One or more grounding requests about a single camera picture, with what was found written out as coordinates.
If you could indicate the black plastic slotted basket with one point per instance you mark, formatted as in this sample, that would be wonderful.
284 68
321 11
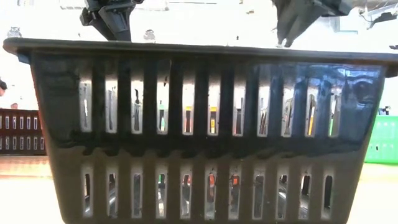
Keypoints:
199 146

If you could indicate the orange plastic slotted basket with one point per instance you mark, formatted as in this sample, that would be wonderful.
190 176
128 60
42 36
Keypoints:
21 133

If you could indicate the person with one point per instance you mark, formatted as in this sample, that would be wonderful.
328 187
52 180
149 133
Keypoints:
2 85

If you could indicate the green plastic slotted basket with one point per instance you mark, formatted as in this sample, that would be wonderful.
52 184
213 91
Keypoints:
384 140

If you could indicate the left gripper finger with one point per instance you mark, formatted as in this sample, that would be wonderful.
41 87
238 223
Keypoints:
110 28
125 25

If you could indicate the small grey background fixture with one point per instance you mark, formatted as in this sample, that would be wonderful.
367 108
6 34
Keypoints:
14 32
149 35

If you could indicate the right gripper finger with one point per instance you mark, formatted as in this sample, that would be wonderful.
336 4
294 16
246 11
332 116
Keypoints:
301 18
281 21

